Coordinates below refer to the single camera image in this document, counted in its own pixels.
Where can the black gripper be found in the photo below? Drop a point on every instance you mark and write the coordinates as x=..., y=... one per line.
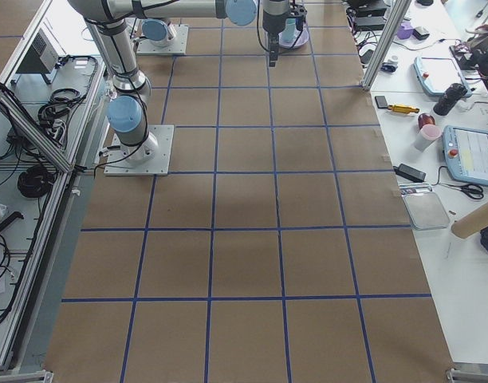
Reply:
x=271, y=24

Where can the light teal faceted cup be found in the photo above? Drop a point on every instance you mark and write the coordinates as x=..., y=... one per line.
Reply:
x=290, y=29

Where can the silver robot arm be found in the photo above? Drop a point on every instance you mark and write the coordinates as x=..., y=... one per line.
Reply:
x=159, y=32
x=127, y=114

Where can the purple plate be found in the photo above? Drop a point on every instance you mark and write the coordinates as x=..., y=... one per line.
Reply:
x=293, y=39

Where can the white pink cup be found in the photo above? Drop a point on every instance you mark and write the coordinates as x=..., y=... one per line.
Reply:
x=426, y=136

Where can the black smartphone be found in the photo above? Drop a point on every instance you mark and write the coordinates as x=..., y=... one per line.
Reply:
x=381, y=102

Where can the purple plastic block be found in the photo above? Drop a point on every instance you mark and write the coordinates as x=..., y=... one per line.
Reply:
x=405, y=30

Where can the far blue teach pendant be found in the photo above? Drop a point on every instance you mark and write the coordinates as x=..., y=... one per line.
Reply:
x=436, y=75

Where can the blue teach pendant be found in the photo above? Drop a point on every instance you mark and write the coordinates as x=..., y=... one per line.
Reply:
x=436, y=75
x=466, y=154

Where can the red apple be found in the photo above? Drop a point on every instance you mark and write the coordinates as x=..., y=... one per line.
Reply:
x=425, y=119

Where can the black power adapter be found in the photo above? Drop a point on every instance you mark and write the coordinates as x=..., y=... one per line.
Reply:
x=409, y=173

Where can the black water bottle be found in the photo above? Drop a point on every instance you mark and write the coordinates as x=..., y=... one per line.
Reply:
x=454, y=93

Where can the near blue teach pendant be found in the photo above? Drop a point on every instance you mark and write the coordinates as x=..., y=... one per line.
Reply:
x=466, y=154

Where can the silver metal tin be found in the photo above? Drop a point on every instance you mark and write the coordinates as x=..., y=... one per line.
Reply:
x=424, y=206

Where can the black scissors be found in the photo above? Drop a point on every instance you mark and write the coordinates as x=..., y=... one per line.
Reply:
x=472, y=191

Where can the cardboard tube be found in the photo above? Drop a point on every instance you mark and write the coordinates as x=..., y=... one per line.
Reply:
x=471, y=223

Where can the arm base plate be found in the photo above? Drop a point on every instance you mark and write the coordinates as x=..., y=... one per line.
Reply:
x=177, y=48
x=152, y=158

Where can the aluminium frame post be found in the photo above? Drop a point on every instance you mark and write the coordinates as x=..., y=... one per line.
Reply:
x=392, y=24

